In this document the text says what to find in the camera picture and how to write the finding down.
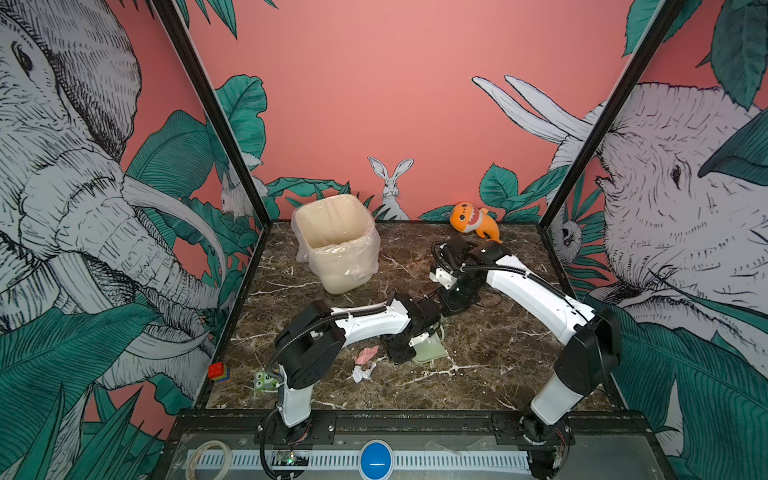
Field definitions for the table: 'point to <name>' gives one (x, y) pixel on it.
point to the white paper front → (358, 373)
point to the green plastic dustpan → (432, 349)
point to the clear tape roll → (190, 464)
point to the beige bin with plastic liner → (340, 237)
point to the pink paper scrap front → (366, 355)
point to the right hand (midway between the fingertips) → (441, 309)
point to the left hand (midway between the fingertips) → (394, 351)
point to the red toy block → (215, 370)
